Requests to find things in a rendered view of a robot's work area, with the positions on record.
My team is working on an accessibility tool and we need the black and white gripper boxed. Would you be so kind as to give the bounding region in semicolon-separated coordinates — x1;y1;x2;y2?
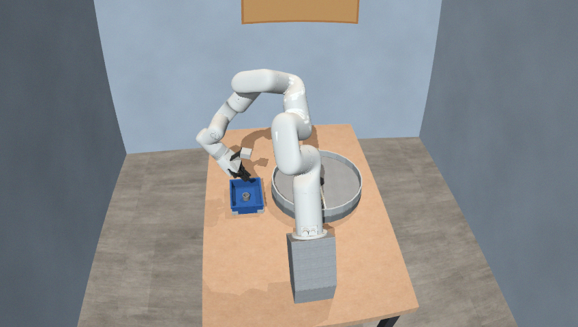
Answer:
216;147;251;182

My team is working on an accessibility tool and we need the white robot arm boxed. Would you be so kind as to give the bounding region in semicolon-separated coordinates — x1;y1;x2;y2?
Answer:
196;69;328;240

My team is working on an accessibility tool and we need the blue crate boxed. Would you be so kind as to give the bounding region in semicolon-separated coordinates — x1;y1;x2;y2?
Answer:
230;177;264;215

